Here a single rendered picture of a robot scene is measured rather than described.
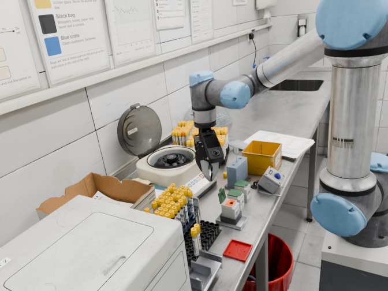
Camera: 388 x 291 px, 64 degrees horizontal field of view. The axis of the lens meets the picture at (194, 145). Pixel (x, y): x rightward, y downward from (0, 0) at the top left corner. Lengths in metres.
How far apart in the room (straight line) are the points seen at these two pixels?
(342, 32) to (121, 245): 0.52
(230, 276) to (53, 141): 0.71
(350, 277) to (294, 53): 0.62
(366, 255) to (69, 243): 0.71
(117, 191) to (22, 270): 0.61
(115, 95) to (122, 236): 0.85
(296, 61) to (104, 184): 0.76
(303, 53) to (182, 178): 0.60
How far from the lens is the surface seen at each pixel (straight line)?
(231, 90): 0.85
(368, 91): 0.67
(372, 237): 0.95
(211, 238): 0.98
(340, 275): 1.01
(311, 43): 0.83
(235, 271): 0.91
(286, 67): 0.88
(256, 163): 1.29
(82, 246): 0.59
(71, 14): 1.20
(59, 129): 1.17
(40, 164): 1.14
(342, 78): 0.67
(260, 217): 1.08
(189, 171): 1.18
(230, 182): 1.21
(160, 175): 1.15
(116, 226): 0.61
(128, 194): 1.12
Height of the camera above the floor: 1.53
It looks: 23 degrees down
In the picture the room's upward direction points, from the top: 6 degrees counter-clockwise
